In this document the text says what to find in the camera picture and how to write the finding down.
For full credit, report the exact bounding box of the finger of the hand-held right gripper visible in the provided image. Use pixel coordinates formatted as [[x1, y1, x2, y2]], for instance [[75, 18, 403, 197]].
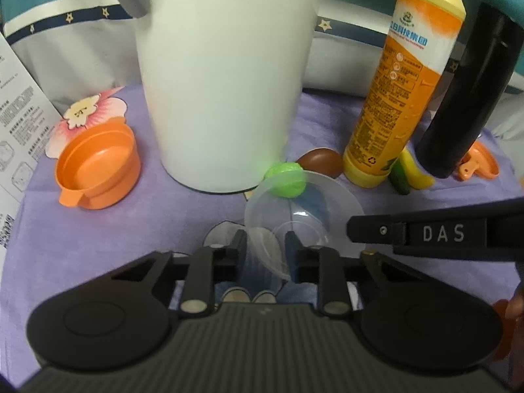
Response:
[[346, 213, 407, 248]]

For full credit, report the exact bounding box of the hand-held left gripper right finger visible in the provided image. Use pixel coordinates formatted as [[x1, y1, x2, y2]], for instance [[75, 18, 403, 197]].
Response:
[[284, 233, 411, 316]]

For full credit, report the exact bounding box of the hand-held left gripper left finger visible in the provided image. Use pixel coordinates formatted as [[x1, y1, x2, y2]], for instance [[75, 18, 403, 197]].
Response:
[[110, 230, 248, 316]]

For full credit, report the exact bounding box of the clear plastic bowl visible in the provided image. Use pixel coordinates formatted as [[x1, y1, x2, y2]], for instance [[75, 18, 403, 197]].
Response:
[[244, 171, 366, 283]]

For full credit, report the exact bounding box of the person's right hand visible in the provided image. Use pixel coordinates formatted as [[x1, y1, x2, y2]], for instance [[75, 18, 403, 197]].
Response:
[[507, 282, 524, 317]]

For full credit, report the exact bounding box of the green toy cucumber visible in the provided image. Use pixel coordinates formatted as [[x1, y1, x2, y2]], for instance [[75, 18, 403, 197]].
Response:
[[388, 158, 411, 196]]

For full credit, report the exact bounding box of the yellow toy fruit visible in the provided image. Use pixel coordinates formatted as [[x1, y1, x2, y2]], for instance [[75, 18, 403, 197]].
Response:
[[399, 147, 435, 190]]

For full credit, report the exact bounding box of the green toy ball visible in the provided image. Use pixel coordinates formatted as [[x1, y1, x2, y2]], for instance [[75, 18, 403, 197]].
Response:
[[264, 162, 306, 199]]

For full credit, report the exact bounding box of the orange toy pan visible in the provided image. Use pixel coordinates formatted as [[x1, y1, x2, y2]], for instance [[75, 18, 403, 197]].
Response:
[[454, 141, 500, 181]]

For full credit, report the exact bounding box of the brown toy egg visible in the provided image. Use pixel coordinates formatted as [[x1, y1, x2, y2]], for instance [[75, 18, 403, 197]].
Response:
[[295, 148, 342, 178]]

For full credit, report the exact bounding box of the red-brown bowl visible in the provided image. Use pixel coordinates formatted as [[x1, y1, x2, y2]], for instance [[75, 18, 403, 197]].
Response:
[[492, 300, 513, 362]]

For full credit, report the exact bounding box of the purple floral tablecloth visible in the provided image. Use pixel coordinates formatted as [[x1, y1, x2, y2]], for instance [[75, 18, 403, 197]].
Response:
[[0, 84, 524, 381]]

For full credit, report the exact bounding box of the black vacuum flask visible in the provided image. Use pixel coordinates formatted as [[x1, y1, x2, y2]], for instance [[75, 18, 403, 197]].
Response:
[[414, 2, 524, 179]]

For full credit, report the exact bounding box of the yellow orange detergent bottle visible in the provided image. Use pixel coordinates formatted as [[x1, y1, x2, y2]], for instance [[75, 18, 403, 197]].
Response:
[[343, 0, 466, 189]]

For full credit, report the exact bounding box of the orange toy pot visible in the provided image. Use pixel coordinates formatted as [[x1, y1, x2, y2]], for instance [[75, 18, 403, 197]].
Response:
[[56, 117, 142, 210]]

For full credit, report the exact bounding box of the white thermos jug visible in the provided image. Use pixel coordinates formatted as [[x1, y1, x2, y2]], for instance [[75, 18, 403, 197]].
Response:
[[100, 0, 322, 194]]

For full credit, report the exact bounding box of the white printed instruction sheet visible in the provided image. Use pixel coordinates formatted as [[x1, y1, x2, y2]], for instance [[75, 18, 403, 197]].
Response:
[[0, 33, 60, 271]]

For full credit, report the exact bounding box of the teal grey star-band cloth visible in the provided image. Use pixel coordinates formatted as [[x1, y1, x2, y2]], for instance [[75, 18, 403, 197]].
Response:
[[0, 0, 524, 109]]

